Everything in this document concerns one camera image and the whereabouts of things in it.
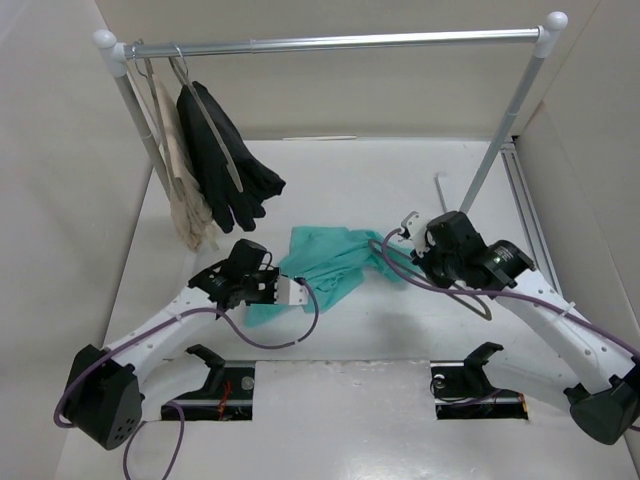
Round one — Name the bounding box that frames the metal clothes hanger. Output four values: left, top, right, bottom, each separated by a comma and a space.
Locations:
368, 239, 493, 321

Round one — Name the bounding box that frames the teal t shirt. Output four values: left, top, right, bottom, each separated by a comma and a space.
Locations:
278, 226, 402, 313

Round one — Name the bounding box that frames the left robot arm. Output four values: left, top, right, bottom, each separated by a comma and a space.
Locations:
55, 239, 307, 450

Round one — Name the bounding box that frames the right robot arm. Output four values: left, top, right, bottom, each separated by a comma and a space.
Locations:
401, 211, 639, 445

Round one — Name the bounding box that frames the metal hanger with beige garment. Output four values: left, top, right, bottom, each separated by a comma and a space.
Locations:
131, 39, 174, 199

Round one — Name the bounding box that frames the beige hanging garment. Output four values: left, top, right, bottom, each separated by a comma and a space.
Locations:
154, 74, 219, 252

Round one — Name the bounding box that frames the black hanging garment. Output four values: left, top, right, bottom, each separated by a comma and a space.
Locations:
176, 81, 286, 234

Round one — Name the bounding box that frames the white and chrome clothes rack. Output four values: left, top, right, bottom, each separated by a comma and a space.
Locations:
92, 11, 569, 213

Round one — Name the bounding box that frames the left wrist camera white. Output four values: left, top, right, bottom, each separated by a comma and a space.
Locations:
274, 276, 309, 306

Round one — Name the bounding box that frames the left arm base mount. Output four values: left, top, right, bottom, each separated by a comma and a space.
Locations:
172, 344, 256, 422

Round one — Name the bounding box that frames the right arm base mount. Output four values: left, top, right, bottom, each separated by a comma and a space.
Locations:
429, 342, 529, 421

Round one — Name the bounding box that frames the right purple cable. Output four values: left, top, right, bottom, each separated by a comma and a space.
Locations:
380, 227, 640, 431

